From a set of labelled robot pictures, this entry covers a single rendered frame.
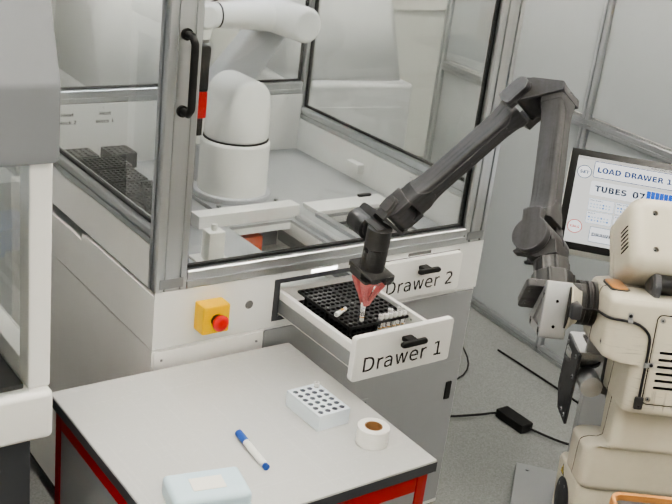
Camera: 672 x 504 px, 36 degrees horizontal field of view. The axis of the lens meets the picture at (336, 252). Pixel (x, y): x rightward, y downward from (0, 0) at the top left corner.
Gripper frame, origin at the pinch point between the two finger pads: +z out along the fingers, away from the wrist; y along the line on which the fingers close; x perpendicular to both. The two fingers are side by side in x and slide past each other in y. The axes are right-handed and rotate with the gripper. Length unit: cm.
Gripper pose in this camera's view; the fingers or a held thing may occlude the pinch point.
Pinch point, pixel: (365, 301)
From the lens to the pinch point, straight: 241.8
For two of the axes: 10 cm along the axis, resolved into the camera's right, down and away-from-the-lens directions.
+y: -5.2, -4.6, 7.2
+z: -1.6, 8.8, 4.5
